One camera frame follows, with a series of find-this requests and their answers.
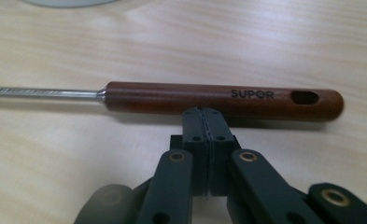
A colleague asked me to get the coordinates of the steel ladle with wooden handle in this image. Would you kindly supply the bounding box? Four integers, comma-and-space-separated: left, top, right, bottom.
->
0, 81, 345, 122

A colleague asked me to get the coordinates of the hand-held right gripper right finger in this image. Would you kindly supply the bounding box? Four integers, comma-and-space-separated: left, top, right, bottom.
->
206, 107, 241, 197

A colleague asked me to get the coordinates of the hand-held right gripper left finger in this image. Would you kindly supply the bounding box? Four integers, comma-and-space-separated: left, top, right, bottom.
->
170, 106, 212, 197

